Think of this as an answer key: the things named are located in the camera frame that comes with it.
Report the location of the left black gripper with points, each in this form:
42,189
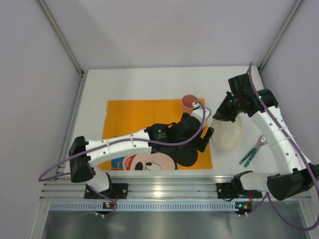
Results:
204,139

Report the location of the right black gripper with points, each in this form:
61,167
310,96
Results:
225,114

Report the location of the cream round plate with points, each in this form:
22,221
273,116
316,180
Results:
226,134

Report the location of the pink plastic cup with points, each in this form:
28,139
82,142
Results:
187,103

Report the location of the silver fork teal handle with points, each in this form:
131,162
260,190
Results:
261,142

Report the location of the orange Mickey Mouse placemat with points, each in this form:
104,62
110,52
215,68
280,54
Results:
128,116

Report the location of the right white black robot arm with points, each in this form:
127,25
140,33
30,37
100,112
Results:
262,108

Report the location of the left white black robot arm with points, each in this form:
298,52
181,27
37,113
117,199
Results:
154,148

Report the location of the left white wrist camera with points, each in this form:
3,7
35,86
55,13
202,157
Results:
202,109

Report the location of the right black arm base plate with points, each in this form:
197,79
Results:
227,191

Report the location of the slotted grey cable duct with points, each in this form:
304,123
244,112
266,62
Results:
156,206

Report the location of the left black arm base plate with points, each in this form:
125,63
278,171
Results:
116,191

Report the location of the right aluminium frame post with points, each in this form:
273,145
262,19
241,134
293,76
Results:
292,13

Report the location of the aluminium frame post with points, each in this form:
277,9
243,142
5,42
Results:
292,13
80,81

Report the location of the aluminium mounting rail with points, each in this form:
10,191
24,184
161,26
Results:
143,188

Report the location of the left aluminium frame post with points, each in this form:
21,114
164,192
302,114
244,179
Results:
80,81

